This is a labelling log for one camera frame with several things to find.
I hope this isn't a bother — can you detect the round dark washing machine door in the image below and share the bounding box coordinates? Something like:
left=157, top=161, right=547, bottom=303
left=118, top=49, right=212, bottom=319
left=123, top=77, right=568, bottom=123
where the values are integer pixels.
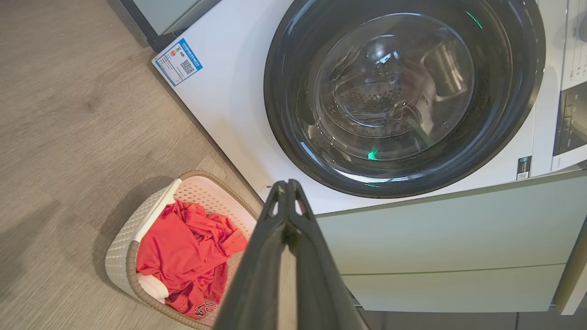
left=264, top=0, right=546, bottom=199

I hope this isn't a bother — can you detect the red garment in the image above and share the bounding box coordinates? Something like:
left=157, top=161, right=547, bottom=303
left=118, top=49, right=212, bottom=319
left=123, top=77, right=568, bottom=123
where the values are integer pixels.
left=136, top=199, right=248, bottom=320

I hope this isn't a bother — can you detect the white front-load washing machine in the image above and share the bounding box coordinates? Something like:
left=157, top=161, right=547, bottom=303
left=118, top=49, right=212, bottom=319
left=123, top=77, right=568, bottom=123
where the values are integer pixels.
left=151, top=0, right=587, bottom=216

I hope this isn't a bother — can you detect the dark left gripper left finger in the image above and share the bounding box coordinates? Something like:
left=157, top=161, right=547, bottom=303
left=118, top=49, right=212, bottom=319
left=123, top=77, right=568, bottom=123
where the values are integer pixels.
left=213, top=180, right=289, bottom=330

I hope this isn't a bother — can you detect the white garment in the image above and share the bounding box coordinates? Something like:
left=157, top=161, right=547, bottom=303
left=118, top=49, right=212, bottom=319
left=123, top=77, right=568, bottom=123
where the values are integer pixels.
left=138, top=273, right=169, bottom=304

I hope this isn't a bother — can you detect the white perforated laundry basket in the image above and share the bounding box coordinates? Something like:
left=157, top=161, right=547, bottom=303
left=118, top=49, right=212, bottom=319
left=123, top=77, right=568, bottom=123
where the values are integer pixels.
left=105, top=170, right=262, bottom=330

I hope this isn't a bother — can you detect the wide pale green cabinet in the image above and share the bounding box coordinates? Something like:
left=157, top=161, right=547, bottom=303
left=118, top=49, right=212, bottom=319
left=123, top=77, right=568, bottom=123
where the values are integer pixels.
left=316, top=170, right=587, bottom=314

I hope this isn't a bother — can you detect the narrow pale green cabinet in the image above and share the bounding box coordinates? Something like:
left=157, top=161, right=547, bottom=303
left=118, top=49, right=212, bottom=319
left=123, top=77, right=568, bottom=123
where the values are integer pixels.
left=131, top=0, right=223, bottom=38

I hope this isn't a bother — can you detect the blue energy label sticker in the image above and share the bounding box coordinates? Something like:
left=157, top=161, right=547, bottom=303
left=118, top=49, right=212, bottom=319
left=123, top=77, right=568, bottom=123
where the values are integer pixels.
left=155, top=38, right=203, bottom=88

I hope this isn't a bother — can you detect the black washer control panel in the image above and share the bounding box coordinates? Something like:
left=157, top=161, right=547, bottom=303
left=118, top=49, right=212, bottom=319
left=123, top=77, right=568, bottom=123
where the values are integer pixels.
left=553, top=82, right=587, bottom=157

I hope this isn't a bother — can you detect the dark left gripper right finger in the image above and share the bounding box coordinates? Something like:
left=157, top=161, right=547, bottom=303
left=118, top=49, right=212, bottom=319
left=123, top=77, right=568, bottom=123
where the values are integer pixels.
left=288, top=179, right=370, bottom=330

